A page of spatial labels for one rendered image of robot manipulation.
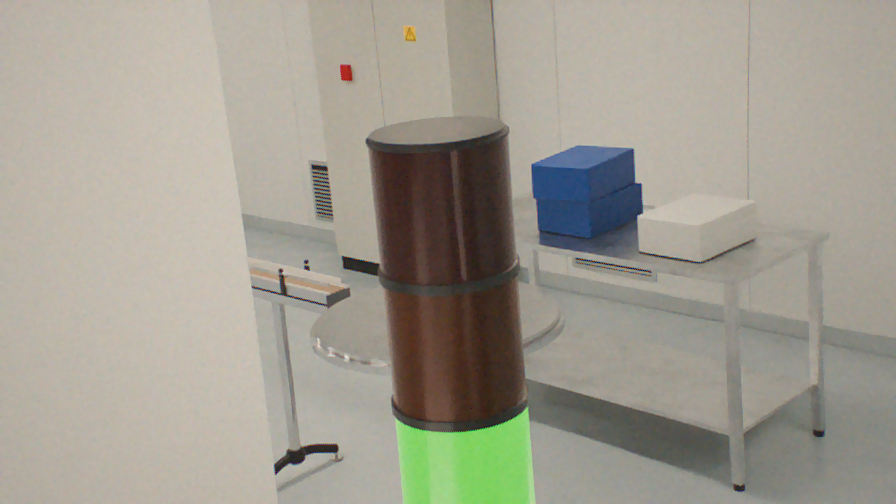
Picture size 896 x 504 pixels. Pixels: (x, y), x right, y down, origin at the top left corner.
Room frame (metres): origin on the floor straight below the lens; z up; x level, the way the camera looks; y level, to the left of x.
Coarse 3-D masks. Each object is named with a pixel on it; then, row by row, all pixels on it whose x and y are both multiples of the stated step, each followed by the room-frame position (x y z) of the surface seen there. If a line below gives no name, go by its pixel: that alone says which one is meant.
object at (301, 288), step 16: (256, 272) 5.03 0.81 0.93; (272, 272) 4.91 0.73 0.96; (288, 272) 4.98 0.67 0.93; (304, 272) 4.87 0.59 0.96; (256, 288) 4.95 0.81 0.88; (272, 288) 4.88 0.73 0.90; (288, 288) 4.80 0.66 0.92; (304, 288) 4.74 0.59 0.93; (320, 288) 4.73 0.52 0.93; (336, 288) 4.71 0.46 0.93; (288, 304) 4.81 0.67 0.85; (304, 304) 4.74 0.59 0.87; (320, 304) 4.67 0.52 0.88
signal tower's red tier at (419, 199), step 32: (384, 160) 0.40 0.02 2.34; (416, 160) 0.40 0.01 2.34; (448, 160) 0.40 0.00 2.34; (480, 160) 0.40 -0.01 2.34; (384, 192) 0.41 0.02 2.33; (416, 192) 0.40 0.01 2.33; (448, 192) 0.40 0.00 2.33; (480, 192) 0.40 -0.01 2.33; (384, 224) 0.41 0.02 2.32; (416, 224) 0.40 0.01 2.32; (448, 224) 0.40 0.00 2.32; (480, 224) 0.40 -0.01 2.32; (512, 224) 0.41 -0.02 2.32; (384, 256) 0.41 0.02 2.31; (416, 256) 0.40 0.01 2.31; (448, 256) 0.40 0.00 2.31; (480, 256) 0.40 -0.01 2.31; (512, 256) 0.41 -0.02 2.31
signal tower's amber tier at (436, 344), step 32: (384, 288) 0.41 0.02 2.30; (512, 288) 0.41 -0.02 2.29; (416, 320) 0.40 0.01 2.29; (448, 320) 0.40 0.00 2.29; (480, 320) 0.40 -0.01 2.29; (512, 320) 0.41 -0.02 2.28; (416, 352) 0.40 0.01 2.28; (448, 352) 0.40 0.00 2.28; (480, 352) 0.40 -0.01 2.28; (512, 352) 0.41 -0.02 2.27; (416, 384) 0.40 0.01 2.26; (448, 384) 0.40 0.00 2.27; (480, 384) 0.40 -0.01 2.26; (512, 384) 0.40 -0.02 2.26; (416, 416) 0.40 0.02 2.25; (448, 416) 0.40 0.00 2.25; (480, 416) 0.40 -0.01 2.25
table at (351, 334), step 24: (528, 288) 4.50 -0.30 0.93; (336, 312) 4.41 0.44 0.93; (360, 312) 4.39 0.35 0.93; (384, 312) 4.36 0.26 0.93; (528, 312) 4.23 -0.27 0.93; (552, 312) 4.20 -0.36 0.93; (312, 336) 4.23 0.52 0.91; (336, 336) 4.15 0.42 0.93; (360, 336) 4.13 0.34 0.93; (384, 336) 4.11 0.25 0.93; (528, 336) 3.98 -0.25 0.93; (552, 336) 4.05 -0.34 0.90; (336, 360) 3.99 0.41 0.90; (360, 360) 3.93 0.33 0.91; (384, 360) 3.88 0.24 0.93
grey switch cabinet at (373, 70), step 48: (336, 0) 7.86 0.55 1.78; (384, 0) 7.56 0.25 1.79; (432, 0) 7.28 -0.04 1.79; (480, 0) 7.43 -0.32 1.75; (336, 48) 7.90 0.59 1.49; (384, 48) 7.59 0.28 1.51; (432, 48) 7.30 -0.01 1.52; (480, 48) 7.41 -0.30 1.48; (336, 96) 7.94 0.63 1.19; (384, 96) 7.62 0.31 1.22; (432, 96) 7.33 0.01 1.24; (480, 96) 7.39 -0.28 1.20; (336, 144) 7.98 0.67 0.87; (336, 192) 8.02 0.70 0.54; (336, 240) 8.06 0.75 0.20
